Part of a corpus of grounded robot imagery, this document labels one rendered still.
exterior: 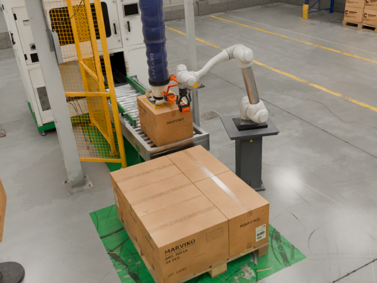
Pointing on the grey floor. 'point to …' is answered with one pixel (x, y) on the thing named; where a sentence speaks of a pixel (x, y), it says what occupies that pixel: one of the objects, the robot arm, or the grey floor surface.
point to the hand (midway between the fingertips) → (184, 107)
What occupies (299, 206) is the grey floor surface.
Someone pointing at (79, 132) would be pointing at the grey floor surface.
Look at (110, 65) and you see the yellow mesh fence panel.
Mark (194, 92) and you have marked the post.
